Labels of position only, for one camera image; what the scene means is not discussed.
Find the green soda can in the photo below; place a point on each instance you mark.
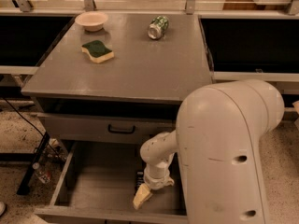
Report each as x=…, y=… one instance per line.
x=157, y=27

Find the green yellow sponge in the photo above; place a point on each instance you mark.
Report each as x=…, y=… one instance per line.
x=97, y=51

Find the grey drawer cabinet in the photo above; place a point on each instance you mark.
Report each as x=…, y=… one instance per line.
x=145, y=79

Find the dark blue rxbar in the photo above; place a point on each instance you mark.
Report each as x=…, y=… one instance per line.
x=139, y=179

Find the beige bowl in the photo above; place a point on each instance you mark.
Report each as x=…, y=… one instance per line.
x=91, y=21

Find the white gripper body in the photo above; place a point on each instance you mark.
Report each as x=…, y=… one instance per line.
x=156, y=182

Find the black drawer handle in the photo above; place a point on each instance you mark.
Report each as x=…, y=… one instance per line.
x=114, y=130

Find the clear plastic bottle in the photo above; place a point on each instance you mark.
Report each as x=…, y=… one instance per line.
x=41, y=173

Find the closed grey top drawer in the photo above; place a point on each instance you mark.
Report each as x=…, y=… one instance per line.
x=94, y=128

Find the open grey middle drawer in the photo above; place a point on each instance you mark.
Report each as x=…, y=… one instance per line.
x=97, y=186

